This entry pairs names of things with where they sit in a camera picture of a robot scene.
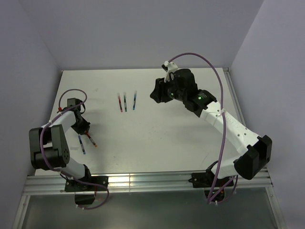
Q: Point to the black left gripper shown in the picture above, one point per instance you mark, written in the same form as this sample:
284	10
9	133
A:
85	127

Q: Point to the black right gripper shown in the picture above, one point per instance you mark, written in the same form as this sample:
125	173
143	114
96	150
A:
159	90

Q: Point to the red capped pen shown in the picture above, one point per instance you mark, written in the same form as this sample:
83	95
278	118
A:
91	140

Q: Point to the light blue pen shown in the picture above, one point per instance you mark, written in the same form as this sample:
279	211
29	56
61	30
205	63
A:
134	100

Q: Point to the magenta pen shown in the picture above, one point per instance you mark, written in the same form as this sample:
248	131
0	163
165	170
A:
120	102

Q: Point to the green capped pen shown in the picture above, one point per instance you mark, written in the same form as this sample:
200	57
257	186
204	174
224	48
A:
125	101

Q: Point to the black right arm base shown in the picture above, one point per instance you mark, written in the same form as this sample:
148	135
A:
205	180

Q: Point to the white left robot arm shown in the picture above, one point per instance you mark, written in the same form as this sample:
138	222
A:
49	148

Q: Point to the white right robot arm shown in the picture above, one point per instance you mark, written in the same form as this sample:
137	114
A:
254	151

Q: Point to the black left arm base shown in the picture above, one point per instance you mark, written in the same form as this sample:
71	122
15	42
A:
86	194

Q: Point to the dark blue capped pen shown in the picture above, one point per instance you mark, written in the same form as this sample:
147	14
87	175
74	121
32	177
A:
81	144

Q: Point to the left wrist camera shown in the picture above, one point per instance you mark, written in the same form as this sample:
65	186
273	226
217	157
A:
60	109

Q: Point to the aluminium side rail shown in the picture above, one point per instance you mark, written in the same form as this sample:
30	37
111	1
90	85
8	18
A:
236	102

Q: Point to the aluminium front rail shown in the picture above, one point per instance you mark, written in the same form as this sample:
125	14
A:
134	182

